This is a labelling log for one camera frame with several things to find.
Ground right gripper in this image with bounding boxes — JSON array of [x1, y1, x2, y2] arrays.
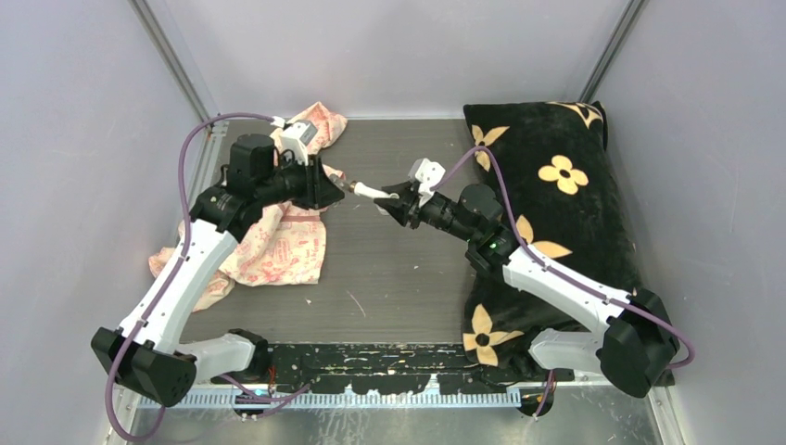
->
[[374, 180, 478, 245]]

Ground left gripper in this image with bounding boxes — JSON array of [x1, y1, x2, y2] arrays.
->
[[257, 151, 344, 211]]

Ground white plastic water faucet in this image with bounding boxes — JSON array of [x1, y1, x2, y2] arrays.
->
[[349, 181, 399, 200]]

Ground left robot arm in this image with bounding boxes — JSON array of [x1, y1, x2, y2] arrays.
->
[[91, 129, 345, 407]]

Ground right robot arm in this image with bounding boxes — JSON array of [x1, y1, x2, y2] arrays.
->
[[374, 182, 679, 398]]

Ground pink printed cloth bag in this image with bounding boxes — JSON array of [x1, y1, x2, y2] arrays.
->
[[148, 101, 348, 312]]

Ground black flower pattern pillow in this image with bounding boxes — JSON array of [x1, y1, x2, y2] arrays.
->
[[462, 101, 644, 368]]

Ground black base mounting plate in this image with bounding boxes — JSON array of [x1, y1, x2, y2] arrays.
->
[[232, 343, 548, 395]]

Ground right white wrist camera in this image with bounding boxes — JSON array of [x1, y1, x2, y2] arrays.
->
[[408, 158, 446, 208]]

